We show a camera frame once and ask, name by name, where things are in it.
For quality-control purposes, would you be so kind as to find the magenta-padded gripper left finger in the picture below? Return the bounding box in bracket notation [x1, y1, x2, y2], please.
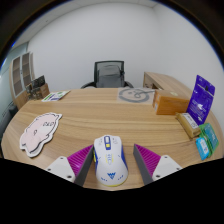
[44, 144, 95, 187]

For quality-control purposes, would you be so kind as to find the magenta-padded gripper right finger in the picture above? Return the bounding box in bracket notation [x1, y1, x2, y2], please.
[133, 143, 183, 186]

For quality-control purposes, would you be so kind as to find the white blue yellow computer mouse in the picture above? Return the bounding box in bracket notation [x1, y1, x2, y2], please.
[92, 134, 129, 187]

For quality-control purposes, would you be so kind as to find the pink pig-shaped mouse pad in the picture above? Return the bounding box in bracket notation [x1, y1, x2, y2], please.
[19, 112, 63, 158]

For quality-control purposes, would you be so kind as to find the round grey smiley mouse pad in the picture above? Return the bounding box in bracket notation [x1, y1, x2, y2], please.
[117, 87, 156, 105]

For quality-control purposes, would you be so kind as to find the blue packet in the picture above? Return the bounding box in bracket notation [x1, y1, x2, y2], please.
[195, 136, 210, 161]

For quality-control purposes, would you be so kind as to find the orange-brown cardboard box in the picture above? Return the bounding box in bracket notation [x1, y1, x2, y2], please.
[152, 89, 191, 116]

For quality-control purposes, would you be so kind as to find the green packet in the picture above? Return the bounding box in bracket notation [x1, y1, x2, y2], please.
[199, 122, 220, 158]

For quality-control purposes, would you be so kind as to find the white sticker sheet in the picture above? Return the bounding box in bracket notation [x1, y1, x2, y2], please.
[41, 90, 71, 102]

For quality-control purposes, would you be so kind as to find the purple retail package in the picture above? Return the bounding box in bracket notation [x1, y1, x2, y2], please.
[186, 74, 216, 126]

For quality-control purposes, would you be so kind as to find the wooden side desk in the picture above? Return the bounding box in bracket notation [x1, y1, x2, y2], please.
[143, 71, 193, 99]

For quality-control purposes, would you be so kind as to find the small dark printed box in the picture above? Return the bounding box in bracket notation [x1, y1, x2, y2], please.
[25, 83, 35, 101]

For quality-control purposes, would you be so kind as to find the black printed box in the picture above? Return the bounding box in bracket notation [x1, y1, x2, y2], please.
[31, 75, 46, 90]

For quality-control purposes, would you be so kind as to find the grey backpack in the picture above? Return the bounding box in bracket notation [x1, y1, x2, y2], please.
[96, 64, 122, 88]

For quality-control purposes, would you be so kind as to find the black mesh office chair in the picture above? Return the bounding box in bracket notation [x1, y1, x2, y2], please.
[80, 60, 135, 89]

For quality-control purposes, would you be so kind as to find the wooden shelf cabinet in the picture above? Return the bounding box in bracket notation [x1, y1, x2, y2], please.
[8, 51, 36, 109]

